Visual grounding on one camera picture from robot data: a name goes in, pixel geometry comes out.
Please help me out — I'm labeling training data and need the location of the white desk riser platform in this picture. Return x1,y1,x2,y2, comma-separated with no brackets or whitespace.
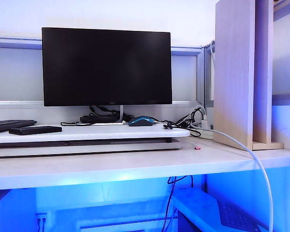
0,124,191,145

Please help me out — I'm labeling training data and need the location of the white wall socket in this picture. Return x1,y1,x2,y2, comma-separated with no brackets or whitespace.
36,212,49,232

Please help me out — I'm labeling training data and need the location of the light wooden desk shelf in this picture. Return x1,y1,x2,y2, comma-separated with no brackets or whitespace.
212,0,285,150

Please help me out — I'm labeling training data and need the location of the blue computer mouse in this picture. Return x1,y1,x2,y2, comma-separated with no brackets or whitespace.
128,116,154,127

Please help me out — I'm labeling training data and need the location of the grey cubicle partition panel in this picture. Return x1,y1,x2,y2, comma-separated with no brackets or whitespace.
272,0,290,150
0,36,215,108

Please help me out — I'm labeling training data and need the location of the black keyboard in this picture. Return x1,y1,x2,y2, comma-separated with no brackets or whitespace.
0,119,38,135

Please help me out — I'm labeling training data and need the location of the thick white cable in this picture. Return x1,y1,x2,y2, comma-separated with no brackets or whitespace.
197,128,274,232

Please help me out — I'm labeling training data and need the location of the white power strip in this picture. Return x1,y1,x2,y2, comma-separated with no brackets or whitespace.
190,124,214,140

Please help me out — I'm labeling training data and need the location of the thin blue cable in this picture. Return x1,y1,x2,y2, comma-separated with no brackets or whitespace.
163,175,194,232

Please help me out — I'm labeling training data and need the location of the black adapter cable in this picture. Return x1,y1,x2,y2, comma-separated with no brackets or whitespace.
60,105,95,126

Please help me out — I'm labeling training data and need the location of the black portable hard drive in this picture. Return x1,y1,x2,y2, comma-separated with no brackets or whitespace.
8,125,63,136

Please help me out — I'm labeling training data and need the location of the black computer monitor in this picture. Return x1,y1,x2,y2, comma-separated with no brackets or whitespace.
41,27,173,107

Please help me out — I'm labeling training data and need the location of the black power cable bundle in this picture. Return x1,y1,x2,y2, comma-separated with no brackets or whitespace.
175,107,206,136

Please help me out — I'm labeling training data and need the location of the black power adapter brick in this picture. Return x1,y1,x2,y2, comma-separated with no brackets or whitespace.
79,115,116,123

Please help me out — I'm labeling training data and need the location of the white computer case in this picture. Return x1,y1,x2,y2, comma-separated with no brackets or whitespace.
171,187,269,232

